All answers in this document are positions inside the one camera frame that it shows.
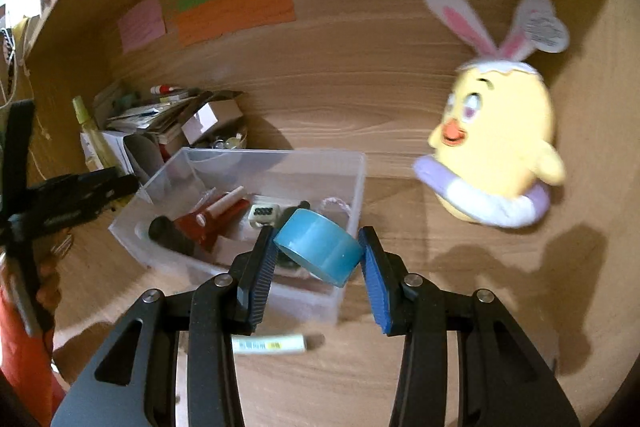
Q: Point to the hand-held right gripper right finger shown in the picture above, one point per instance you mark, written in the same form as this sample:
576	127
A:
375	282

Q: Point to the orange paper note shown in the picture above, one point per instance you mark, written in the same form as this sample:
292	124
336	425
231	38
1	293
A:
235	12

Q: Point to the dark bottle with black cap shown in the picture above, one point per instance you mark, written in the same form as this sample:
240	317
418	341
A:
167	234

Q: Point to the red and white marker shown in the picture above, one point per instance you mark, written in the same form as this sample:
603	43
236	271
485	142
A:
167	89

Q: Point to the clear plastic storage box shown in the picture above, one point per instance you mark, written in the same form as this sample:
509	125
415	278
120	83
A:
295	297

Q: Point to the red tea packet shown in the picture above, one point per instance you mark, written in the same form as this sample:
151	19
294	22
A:
210	227

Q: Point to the white patterned cube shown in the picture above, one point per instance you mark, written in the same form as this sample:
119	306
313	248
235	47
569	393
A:
262	214

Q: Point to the stack of papers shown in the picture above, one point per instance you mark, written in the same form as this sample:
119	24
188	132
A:
150	112

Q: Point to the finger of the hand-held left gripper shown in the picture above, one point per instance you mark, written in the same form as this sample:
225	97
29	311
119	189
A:
95	184
80	217

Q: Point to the yellow spray bottle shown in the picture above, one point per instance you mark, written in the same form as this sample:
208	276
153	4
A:
92	132

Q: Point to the pink paper note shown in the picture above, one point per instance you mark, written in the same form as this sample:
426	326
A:
142	22

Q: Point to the red box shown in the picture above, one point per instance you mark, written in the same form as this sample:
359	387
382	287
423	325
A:
172	147

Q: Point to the yellow chick plush toy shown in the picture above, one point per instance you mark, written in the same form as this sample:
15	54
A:
500	132

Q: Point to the blue tape roll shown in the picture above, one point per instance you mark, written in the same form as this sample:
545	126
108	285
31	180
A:
320	239

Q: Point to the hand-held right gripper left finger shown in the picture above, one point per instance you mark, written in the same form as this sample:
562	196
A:
262	277

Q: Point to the small white cardboard box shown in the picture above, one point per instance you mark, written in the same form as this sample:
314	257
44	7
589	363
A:
215	117

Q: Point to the white tube with yellow label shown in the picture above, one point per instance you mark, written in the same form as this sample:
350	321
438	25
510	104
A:
270	344

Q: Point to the clear plastic bowl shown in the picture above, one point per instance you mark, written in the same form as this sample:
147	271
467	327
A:
225	142

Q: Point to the person's left hand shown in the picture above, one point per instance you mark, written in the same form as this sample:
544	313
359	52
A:
47	282

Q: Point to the white cosmetic tube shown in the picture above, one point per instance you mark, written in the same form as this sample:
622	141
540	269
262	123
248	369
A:
227	202

